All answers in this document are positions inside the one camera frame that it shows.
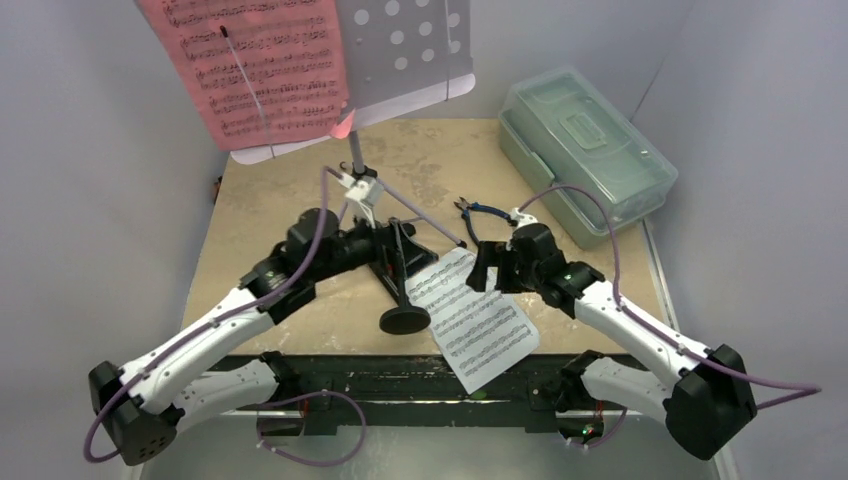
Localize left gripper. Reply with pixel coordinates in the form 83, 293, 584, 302
310, 205, 437, 284

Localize lilac folding music stand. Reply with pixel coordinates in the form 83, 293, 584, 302
135, 0, 477, 250

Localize pink sheet music page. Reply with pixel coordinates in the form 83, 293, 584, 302
137, 0, 351, 151

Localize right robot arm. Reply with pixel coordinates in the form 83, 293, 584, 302
466, 223, 758, 460

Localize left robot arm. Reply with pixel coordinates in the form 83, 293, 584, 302
83, 208, 439, 466

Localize black desktop microphone stand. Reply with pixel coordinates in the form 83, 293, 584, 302
379, 220, 431, 335

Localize white sheet music page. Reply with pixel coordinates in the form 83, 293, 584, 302
406, 247, 540, 394

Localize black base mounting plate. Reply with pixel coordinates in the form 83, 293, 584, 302
211, 354, 685, 437

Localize clear plastic storage box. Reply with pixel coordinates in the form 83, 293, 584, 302
498, 67, 678, 248

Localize blue handled cutting pliers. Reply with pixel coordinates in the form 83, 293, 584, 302
453, 199, 518, 245

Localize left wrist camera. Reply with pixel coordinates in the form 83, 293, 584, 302
338, 173, 384, 228

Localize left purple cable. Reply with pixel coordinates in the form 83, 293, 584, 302
82, 165, 368, 466

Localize purple cable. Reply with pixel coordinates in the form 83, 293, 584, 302
82, 165, 368, 466
508, 184, 823, 451

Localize aluminium rail frame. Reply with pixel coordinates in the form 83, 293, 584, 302
122, 221, 740, 480

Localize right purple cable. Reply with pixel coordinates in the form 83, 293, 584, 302
508, 184, 823, 451

